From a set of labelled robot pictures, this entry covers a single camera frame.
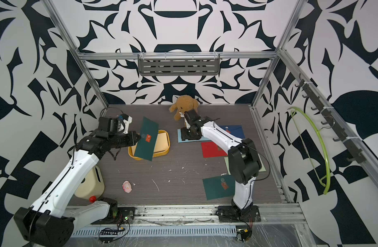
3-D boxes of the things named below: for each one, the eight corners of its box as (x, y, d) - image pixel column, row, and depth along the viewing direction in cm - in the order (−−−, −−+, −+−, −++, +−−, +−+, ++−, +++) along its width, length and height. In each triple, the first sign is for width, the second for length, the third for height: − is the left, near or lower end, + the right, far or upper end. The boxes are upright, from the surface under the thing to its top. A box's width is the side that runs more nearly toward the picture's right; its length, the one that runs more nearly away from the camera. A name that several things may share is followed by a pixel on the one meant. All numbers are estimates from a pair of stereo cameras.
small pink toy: (121, 192, 83) (120, 191, 81) (124, 182, 86) (123, 180, 85) (131, 192, 83) (130, 191, 81) (133, 182, 86) (132, 180, 85)
